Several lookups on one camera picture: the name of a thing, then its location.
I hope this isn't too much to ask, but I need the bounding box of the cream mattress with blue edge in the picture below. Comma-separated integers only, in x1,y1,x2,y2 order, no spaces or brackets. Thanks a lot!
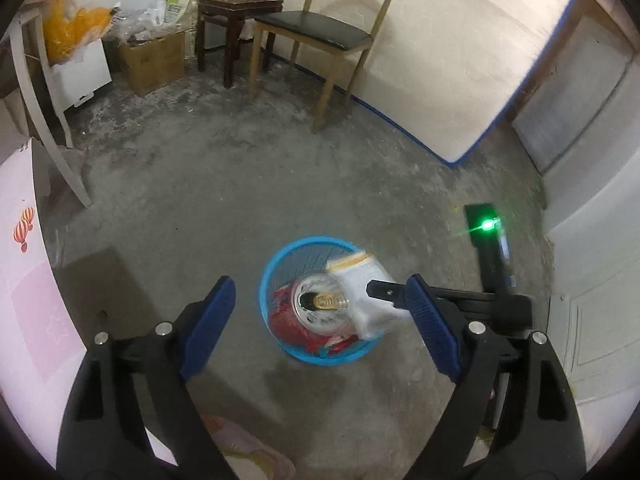
270,0,588,166

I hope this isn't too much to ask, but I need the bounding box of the wooden chair with dark seat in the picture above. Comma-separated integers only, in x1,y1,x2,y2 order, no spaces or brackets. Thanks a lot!
248,0,407,134

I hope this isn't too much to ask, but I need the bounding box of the white panel door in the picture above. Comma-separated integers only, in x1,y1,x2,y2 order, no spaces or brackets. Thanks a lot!
545,160,640,411

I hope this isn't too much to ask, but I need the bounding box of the pink printed table cover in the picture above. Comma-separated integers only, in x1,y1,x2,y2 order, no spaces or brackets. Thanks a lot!
0,137,101,466

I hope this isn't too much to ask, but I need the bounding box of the white packet with yellow stripe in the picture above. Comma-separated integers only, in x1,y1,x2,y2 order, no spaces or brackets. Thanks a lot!
325,249,408,341

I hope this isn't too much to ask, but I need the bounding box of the dark wooden stool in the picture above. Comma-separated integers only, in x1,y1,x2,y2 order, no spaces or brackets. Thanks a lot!
196,0,285,89

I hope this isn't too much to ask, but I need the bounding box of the blue plastic basket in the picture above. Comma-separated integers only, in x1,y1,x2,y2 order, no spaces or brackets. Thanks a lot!
258,236,396,365

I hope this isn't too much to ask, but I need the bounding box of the green white paper bag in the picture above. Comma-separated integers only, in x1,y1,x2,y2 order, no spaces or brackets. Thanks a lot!
164,0,197,26

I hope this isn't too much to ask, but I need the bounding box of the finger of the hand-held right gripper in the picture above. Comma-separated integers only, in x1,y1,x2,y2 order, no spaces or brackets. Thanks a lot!
366,280,412,309

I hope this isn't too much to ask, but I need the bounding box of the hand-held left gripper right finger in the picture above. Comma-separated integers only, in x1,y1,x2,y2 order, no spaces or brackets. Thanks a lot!
402,274,586,480

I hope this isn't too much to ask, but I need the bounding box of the yellow plastic bag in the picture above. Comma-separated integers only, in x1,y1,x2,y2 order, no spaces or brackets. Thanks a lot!
42,0,113,66

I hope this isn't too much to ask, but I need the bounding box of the pile of clear plastic bags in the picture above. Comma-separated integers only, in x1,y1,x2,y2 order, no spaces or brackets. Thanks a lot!
107,0,201,43

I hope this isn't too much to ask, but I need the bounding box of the pink slipper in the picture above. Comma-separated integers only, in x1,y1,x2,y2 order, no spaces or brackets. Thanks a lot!
200,412,296,480

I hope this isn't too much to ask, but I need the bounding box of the white desk with wooden top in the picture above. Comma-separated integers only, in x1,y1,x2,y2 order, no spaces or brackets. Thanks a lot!
0,0,96,209

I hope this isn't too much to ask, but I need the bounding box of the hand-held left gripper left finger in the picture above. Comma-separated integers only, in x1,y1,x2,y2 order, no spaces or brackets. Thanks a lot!
57,276,237,480

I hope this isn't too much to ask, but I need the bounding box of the brown cardboard box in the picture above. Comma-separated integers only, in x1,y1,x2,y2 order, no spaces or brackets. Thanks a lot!
117,30,187,97

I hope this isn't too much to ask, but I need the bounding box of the grey door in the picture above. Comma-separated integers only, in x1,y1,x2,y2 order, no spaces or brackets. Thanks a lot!
512,15,636,176

